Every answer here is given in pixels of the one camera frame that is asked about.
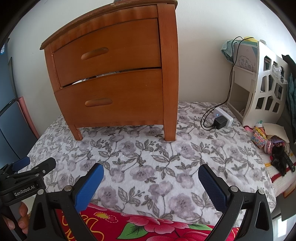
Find wooden drawer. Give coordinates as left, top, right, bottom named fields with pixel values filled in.
left=53, top=19, right=161, bottom=86
left=55, top=69, right=164, bottom=128

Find person's left hand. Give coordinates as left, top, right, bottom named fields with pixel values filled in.
left=2, top=201, right=31, bottom=230

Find dark blue refrigerator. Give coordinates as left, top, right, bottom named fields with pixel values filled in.
left=1, top=42, right=37, bottom=166

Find red floral blanket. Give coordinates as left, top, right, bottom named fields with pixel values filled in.
left=55, top=201, right=239, bottom=241

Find crocheted striped mat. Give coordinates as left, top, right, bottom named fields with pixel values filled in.
left=242, top=124, right=296, bottom=198

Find pink rolled mat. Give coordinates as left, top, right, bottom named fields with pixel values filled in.
left=18, top=96, right=40, bottom=139

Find black charger plug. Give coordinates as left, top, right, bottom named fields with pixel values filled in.
left=213, top=115, right=227, bottom=130

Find black remote control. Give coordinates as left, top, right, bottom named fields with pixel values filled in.
left=283, top=151, right=295, bottom=172

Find pile of colourful toys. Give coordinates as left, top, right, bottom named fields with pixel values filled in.
left=251, top=121, right=290, bottom=176

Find white power strip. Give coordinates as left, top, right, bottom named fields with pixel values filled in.
left=213, top=107, right=233, bottom=130

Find white cutout shelf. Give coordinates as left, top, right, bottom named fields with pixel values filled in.
left=227, top=41, right=290, bottom=127

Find wooden nightstand cabinet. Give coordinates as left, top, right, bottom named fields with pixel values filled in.
left=40, top=1, right=179, bottom=141

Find dark teal hanging clothes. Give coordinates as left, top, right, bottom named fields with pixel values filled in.
left=282, top=55, right=295, bottom=135

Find teal cloth on shelf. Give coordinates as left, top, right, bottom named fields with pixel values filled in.
left=221, top=40, right=238, bottom=63

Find black charger cable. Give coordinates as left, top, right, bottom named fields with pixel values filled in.
left=200, top=36, right=244, bottom=131

